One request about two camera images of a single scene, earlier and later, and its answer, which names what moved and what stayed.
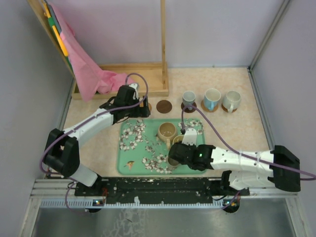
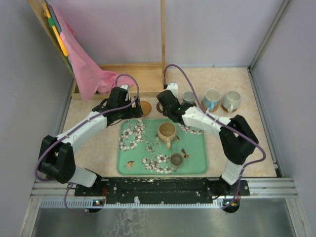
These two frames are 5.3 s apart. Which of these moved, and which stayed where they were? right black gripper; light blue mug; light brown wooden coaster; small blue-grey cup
Moved: right black gripper
Stayed: light brown wooden coaster; light blue mug; small blue-grey cup
